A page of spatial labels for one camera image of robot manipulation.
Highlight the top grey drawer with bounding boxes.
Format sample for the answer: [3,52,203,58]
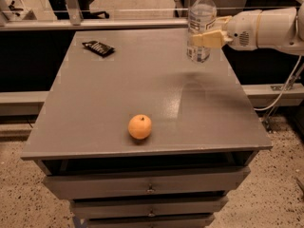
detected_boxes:
[44,166,250,200]

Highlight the orange fruit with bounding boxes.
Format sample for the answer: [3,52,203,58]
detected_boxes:
[128,114,152,140]

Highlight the black snack wrapper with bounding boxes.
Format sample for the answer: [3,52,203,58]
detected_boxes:
[83,41,115,58]

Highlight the clear plastic water bottle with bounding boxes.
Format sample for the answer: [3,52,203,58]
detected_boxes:
[187,0,217,63]

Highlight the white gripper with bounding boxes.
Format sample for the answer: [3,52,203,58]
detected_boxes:
[190,9,261,50]

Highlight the middle grey drawer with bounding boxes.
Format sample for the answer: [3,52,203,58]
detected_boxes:
[71,196,228,219]

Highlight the grey drawer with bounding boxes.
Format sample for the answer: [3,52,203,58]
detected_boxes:
[44,166,250,200]
[71,196,228,219]
[87,214,214,228]

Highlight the grey drawer cabinet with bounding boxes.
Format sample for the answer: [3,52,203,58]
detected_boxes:
[20,27,275,228]

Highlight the metal railing frame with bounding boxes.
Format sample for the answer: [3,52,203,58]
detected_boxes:
[1,0,302,31]

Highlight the bottom grey drawer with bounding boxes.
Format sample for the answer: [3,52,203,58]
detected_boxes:
[87,214,214,228]

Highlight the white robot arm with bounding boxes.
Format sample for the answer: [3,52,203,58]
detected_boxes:
[190,7,304,56]

